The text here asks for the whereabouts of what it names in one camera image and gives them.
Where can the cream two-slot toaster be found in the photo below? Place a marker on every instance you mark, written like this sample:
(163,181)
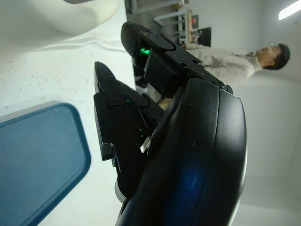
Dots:
(58,16)

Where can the blue rectangular tray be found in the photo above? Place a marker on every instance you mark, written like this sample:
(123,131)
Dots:
(40,160)

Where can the person in cream jacket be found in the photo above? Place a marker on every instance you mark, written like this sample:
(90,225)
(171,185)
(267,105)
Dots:
(225,63)

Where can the ceiling light fixture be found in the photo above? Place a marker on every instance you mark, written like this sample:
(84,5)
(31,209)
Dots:
(290,9)

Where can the white metal-frame desk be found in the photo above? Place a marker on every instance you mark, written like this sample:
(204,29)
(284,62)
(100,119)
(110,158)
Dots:
(158,20)

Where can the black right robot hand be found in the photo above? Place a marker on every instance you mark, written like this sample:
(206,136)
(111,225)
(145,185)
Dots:
(200,141)

